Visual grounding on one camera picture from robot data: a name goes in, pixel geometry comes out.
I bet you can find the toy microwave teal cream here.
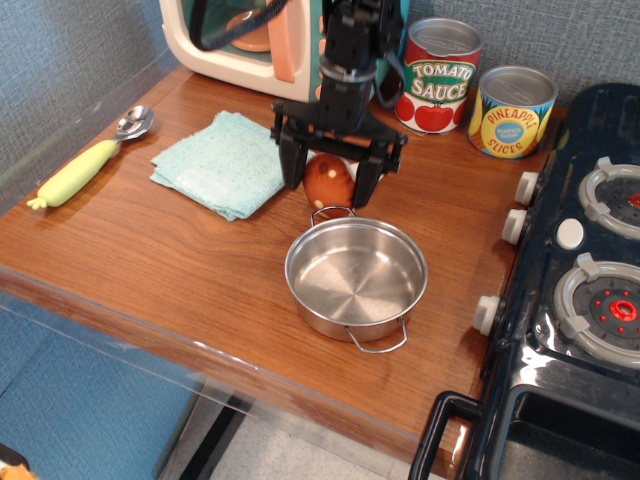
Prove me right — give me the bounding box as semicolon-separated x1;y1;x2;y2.
158;0;411;104

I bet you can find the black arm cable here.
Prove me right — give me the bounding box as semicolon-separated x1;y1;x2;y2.
187;0;291;53

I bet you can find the tomato sauce can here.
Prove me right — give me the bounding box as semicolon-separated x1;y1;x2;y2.
395;17;483;134

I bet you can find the black toy stove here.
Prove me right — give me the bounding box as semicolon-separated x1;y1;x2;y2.
410;83;639;479

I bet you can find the teal folded cloth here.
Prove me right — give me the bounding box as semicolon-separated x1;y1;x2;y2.
151;111;284;221

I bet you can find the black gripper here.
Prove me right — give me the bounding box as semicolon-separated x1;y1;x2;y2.
271;69;407;209

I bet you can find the orange object at corner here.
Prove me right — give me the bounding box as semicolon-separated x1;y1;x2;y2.
0;444;39;480

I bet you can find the brown plush mushroom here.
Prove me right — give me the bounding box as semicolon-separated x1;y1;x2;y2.
303;153;356;218

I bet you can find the orange microwave turntable plate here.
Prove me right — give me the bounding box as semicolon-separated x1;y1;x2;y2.
226;10;270;53

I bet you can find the pineapple slices can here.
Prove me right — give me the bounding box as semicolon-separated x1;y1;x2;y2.
468;65;558;159

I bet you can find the steel pot with handles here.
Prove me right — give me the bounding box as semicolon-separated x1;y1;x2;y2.
284;206;429;354

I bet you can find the spoon with yellow-green handle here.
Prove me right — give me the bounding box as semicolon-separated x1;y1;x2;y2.
26;105;154;210

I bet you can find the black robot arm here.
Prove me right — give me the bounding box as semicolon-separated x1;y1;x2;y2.
271;1;407;208

